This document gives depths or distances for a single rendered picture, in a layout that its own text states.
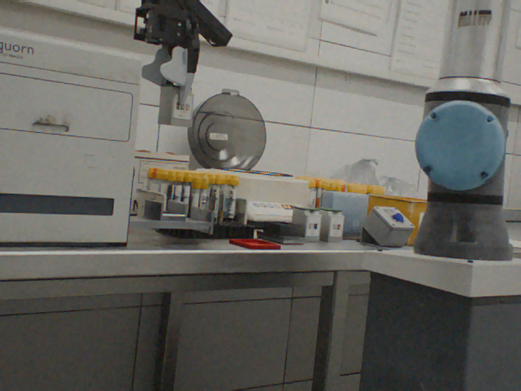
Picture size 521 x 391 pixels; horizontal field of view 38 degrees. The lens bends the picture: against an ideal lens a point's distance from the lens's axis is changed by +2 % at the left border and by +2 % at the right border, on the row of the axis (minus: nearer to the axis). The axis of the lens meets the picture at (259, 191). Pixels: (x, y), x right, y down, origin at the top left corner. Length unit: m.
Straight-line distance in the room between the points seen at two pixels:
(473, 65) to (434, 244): 0.28
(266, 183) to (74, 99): 0.68
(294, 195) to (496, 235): 0.66
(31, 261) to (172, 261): 0.23
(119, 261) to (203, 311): 0.97
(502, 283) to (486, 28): 0.36
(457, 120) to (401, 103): 1.49
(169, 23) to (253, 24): 0.89
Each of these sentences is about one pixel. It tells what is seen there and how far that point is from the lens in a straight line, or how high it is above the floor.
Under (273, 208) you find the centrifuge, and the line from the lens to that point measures 1.70.
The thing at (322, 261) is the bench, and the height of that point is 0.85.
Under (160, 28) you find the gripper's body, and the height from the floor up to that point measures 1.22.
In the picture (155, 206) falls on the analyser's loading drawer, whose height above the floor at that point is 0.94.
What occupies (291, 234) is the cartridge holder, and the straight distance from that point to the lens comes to 1.46.
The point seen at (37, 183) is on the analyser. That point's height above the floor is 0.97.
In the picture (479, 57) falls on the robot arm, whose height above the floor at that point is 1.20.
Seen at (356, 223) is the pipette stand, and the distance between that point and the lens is 1.69.
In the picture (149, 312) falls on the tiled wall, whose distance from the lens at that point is 2.02.
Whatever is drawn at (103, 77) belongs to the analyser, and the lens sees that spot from 1.17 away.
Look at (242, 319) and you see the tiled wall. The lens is 2.20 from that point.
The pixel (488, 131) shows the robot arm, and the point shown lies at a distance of 1.06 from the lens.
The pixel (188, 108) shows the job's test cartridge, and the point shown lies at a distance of 1.27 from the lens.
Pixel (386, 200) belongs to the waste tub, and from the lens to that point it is 1.72.
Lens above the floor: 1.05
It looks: 3 degrees down
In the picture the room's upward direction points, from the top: 6 degrees clockwise
